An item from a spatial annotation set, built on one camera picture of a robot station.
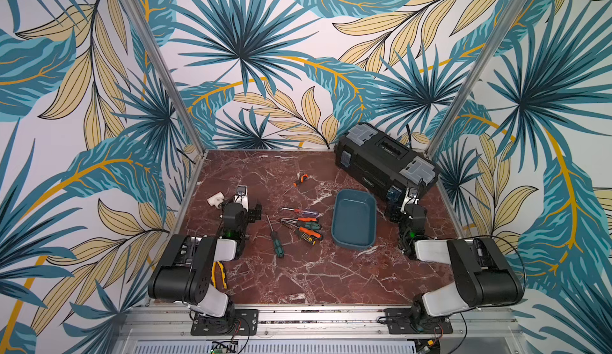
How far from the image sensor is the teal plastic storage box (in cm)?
88

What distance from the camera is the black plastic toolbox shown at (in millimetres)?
911

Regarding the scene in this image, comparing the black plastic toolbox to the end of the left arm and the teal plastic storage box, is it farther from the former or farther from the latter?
the end of the left arm

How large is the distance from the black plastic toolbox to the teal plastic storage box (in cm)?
7
